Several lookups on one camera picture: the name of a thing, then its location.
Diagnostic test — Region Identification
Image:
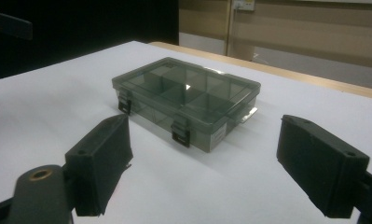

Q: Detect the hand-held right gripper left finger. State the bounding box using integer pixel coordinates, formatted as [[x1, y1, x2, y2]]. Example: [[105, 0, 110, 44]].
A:
[[64, 113, 134, 217]]

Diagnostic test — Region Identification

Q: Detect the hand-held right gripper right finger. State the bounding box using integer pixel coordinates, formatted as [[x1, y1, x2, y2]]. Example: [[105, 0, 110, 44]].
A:
[[276, 114, 371, 219]]

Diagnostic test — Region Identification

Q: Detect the grey transparent compartment box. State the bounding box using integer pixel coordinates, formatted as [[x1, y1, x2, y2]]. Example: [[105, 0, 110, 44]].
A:
[[111, 56, 262, 154]]

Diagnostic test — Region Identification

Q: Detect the black curtain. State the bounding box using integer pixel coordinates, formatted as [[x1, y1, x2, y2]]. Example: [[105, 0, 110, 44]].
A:
[[0, 0, 180, 83]]

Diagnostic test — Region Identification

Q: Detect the white table sheet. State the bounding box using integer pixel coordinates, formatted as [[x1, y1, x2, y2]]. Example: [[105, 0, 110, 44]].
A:
[[0, 40, 372, 224]]

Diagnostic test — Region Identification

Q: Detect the light wooden shelf unit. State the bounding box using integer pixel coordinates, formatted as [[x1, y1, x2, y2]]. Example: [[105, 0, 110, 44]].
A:
[[178, 0, 372, 91]]

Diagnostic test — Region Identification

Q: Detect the white wall socket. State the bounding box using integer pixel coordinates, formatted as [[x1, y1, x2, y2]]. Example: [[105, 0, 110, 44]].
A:
[[232, 0, 256, 12]]

